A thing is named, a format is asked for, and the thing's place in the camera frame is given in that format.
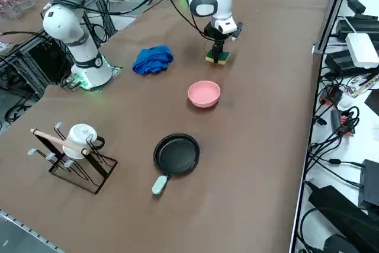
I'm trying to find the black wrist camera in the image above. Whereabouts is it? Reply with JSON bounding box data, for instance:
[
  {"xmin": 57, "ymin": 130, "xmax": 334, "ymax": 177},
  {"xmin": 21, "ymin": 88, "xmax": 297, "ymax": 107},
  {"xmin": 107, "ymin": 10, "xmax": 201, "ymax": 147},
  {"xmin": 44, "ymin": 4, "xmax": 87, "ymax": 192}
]
[{"xmin": 235, "ymin": 21, "xmax": 245, "ymax": 42}]

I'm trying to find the black box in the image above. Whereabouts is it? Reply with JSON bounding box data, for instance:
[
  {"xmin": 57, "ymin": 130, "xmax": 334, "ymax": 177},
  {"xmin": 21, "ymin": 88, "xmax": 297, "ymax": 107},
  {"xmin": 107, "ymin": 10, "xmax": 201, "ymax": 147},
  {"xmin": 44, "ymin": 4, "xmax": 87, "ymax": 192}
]
[{"xmin": 357, "ymin": 159, "xmax": 379, "ymax": 210}]

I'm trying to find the black power strip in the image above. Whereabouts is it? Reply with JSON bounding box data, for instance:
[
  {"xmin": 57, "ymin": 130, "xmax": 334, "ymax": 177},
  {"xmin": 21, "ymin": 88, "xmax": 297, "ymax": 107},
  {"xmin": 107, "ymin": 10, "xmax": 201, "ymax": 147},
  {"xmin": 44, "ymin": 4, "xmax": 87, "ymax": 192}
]
[{"xmin": 336, "ymin": 14, "xmax": 379, "ymax": 43}]

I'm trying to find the black wire cup rack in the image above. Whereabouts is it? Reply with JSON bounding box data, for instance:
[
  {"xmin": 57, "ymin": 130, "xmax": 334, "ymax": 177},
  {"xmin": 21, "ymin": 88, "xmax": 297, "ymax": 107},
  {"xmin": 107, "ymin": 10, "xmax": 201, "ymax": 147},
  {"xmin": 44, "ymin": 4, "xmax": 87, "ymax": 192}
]
[{"xmin": 28, "ymin": 121, "xmax": 119, "ymax": 196}]

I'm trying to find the black and red hub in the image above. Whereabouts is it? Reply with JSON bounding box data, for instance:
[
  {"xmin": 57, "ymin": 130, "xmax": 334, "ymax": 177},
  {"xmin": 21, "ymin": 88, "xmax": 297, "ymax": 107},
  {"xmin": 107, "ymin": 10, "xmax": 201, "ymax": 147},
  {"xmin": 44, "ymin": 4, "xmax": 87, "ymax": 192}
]
[{"xmin": 318, "ymin": 85, "xmax": 345, "ymax": 107}]

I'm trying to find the crumpled blue cloth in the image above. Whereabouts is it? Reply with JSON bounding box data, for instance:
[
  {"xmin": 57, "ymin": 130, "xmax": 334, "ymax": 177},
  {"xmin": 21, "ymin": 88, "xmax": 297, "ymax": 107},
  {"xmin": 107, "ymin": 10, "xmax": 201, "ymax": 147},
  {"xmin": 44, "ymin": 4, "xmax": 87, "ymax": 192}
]
[{"xmin": 131, "ymin": 44, "xmax": 175, "ymax": 77}]

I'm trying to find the black pan, pale blue handle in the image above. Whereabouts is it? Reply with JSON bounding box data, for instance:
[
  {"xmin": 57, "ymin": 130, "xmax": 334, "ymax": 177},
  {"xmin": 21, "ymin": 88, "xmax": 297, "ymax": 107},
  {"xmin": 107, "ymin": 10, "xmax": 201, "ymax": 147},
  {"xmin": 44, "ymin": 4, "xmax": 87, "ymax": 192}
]
[{"xmin": 151, "ymin": 133, "xmax": 201, "ymax": 197}]

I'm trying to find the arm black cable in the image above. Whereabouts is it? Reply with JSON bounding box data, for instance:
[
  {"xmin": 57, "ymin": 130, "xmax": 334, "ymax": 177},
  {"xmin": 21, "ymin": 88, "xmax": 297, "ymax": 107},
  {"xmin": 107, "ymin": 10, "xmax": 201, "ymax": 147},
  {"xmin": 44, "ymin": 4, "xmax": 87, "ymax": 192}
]
[{"xmin": 146, "ymin": 0, "xmax": 214, "ymax": 42}]

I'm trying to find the green and yellow sponge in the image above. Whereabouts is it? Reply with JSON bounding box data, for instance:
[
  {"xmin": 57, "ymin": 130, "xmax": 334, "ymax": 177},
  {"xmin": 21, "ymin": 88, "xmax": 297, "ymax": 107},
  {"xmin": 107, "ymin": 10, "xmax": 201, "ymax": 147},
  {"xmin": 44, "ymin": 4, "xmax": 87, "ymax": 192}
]
[{"xmin": 205, "ymin": 49, "xmax": 230, "ymax": 66}]

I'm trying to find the pink bowl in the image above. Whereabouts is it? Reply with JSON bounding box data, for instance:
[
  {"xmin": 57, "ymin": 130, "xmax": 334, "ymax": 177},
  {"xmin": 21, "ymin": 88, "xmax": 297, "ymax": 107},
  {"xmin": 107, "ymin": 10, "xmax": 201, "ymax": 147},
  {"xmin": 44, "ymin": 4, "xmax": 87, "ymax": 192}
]
[{"xmin": 187, "ymin": 80, "xmax": 222, "ymax": 110}]

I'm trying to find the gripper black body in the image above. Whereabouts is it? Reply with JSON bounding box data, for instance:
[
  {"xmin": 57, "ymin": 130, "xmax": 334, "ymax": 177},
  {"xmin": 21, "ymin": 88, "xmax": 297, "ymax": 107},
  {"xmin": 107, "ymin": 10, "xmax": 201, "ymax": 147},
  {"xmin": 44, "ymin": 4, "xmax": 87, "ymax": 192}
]
[{"xmin": 204, "ymin": 23, "xmax": 230, "ymax": 44}]

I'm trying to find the aluminium camera post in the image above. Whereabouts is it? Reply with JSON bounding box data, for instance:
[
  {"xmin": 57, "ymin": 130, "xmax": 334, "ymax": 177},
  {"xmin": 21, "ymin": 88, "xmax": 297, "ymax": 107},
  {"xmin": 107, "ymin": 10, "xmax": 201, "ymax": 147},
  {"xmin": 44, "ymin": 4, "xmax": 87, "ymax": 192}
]
[{"xmin": 313, "ymin": 0, "xmax": 356, "ymax": 56}]

